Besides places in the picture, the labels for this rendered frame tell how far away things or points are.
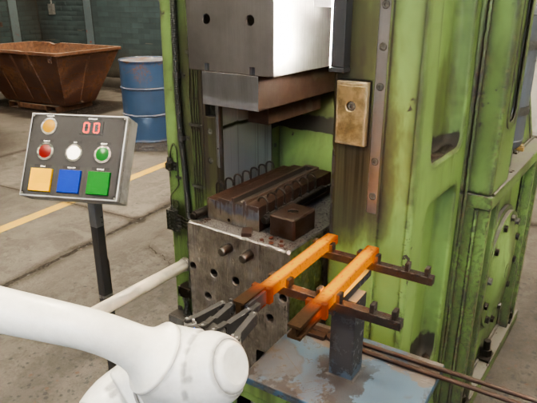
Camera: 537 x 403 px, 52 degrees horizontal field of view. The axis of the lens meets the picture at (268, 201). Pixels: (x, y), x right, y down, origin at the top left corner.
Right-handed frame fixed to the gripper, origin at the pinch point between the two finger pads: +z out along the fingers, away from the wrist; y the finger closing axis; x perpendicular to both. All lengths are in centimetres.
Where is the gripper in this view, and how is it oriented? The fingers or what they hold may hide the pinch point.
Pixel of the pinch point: (251, 302)
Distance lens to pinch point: 114.2
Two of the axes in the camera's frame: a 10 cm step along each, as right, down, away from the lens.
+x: 0.0, -9.3, -3.6
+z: 5.4, -3.0, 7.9
